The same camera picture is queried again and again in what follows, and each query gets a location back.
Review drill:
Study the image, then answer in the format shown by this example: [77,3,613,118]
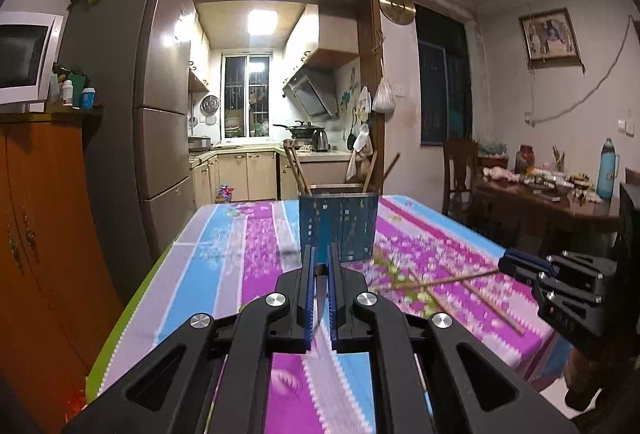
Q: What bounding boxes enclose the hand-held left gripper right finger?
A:
[327,243,581,434]

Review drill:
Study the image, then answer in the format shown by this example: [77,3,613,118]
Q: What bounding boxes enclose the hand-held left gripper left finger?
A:
[62,244,318,434]

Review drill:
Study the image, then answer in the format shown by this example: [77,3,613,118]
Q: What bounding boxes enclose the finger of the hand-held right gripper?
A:
[504,247,621,282]
[498,259,608,307]

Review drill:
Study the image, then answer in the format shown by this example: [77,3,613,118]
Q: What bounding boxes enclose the long wooden chopstick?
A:
[379,153,402,185]
[282,141,305,195]
[362,153,380,193]
[289,140,309,195]
[296,150,313,194]
[457,279,526,336]
[372,268,502,297]

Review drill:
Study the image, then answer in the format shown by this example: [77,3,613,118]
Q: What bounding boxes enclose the blue perforated utensil holder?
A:
[297,183,379,265]

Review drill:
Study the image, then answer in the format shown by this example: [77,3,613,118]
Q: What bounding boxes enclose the dark wooden dining table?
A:
[472,174,623,265]

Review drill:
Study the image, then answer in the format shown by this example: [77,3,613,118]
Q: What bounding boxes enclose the pink cloth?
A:
[481,166,518,182]

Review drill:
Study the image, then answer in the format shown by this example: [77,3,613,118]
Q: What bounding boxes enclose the floral striped tablecloth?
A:
[85,194,573,434]

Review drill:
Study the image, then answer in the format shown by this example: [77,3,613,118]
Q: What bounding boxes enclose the glass jar red lid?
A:
[515,144,537,175]

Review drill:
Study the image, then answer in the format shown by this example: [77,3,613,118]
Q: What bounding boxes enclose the dark wooden chair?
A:
[442,138,481,225]
[612,166,640,355]

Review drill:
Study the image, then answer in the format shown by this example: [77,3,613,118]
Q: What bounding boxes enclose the blue thermos bottle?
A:
[596,138,621,201]

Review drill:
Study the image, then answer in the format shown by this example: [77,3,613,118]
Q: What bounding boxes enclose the clear plastic bags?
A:
[477,141,508,160]

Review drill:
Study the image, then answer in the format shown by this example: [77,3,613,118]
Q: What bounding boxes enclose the beige hanging bag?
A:
[346,149,373,182]

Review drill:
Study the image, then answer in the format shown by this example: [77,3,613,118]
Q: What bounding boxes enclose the beige kitchen base cabinets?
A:
[189,146,381,210]

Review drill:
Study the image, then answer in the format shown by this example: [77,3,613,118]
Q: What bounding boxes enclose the dark window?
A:
[415,4,473,147]

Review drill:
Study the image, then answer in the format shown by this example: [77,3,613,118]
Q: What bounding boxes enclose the black wok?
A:
[272,120,321,139]

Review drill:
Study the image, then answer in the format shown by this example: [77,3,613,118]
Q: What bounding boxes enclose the white hanging plastic bag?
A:
[372,76,397,115]

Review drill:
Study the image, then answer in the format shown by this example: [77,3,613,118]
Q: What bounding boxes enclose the framed elephant picture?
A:
[518,8,581,67]

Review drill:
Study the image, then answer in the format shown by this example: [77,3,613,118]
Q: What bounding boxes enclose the steel range hood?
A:
[282,66,337,120]

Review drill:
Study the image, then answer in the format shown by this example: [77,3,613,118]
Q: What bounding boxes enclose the red object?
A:
[62,386,88,415]

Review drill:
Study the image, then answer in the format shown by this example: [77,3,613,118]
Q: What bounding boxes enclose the barred kitchen window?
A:
[221,54,273,139]

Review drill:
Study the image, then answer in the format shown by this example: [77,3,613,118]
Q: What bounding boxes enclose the orange wooden cabinet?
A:
[0,106,126,434]

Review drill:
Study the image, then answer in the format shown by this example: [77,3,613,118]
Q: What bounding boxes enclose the silver refrigerator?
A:
[54,0,200,275]

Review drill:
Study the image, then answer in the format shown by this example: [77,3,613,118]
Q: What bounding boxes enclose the kitchen ceiling light panel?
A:
[247,9,278,36]

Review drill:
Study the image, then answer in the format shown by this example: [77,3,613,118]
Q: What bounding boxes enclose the green container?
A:
[67,73,88,107]

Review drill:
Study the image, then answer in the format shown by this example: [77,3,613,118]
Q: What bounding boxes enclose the white microwave oven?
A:
[0,11,63,105]

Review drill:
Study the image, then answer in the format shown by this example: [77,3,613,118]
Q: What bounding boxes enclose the white wall cable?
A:
[525,14,633,125]

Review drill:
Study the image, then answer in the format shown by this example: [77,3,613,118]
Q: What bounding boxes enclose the brown wooden door frame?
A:
[185,0,386,205]

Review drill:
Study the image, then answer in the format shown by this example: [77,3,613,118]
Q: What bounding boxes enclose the wooden wall cabinet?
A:
[187,14,211,92]
[282,6,361,70]

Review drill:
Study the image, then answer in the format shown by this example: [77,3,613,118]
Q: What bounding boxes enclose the round gold wall clock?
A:
[378,0,417,26]

